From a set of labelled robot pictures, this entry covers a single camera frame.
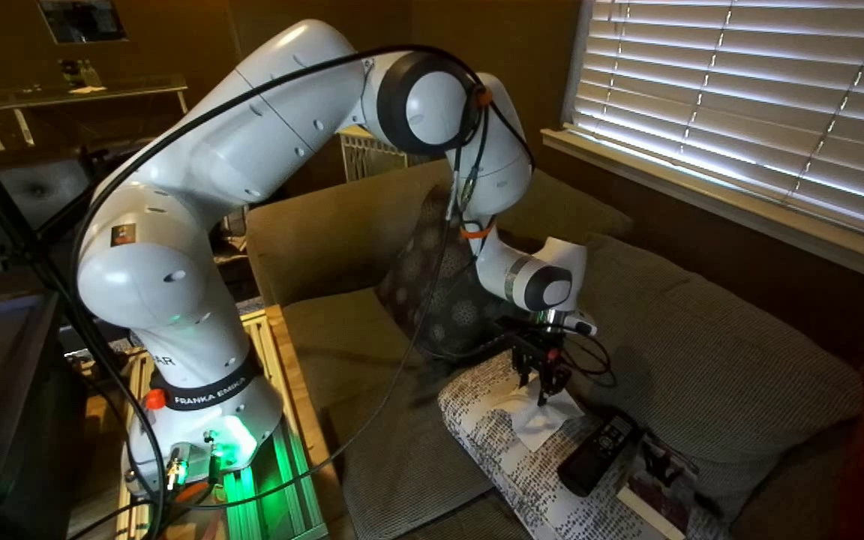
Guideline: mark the white wall shelf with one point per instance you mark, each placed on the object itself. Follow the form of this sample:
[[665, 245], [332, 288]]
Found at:
[[81, 94]]

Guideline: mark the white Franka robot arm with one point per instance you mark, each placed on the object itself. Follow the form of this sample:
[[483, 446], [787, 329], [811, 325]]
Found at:
[[271, 131]]

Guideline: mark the small olive back cushion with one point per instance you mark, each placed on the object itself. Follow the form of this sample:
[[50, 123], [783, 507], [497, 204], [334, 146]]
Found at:
[[741, 371]]

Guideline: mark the black remote control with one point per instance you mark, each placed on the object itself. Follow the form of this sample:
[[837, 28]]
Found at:
[[601, 452]]

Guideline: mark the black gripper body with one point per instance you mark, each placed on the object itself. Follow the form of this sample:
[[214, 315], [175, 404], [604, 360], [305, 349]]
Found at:
[[541, 352]]

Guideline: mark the grey fabric sofa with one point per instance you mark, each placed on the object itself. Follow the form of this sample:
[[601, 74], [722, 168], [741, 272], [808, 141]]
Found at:
[[372, 399]]

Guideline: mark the dark floral throw pillow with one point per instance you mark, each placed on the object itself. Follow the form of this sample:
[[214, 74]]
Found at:
[[441, 288]]

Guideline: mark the dark red magazine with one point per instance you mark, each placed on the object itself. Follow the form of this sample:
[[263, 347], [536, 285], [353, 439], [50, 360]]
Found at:
[[668, 482]]

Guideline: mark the framed wall picture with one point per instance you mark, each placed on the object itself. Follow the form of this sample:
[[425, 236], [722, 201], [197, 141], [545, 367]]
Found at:
[[80, 19]]

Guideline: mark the white window blinds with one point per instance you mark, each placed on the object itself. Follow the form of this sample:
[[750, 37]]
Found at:
[[750, 101]]

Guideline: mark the white window sill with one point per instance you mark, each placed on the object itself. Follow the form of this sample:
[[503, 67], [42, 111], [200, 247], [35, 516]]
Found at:
[[734, 204]]

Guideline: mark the small grey sofa back cushion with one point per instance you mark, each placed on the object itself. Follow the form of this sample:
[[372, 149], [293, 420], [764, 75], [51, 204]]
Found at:
[[578, 204]]

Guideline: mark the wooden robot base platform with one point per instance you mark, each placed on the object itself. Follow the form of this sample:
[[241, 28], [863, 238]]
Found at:
[[293, 439]]

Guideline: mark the white black-dotted pillow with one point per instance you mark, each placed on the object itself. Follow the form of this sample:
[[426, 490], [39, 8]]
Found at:
[[503, 446]]

